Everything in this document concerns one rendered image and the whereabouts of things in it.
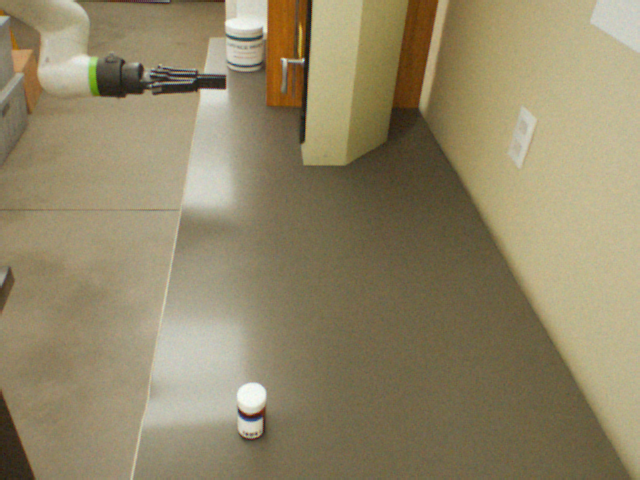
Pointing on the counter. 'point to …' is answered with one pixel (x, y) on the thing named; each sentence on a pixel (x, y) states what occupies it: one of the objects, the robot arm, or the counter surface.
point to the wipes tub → (244, 44)
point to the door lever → (287, 70)
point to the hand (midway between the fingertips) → (212, 81)
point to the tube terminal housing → (351, 77)
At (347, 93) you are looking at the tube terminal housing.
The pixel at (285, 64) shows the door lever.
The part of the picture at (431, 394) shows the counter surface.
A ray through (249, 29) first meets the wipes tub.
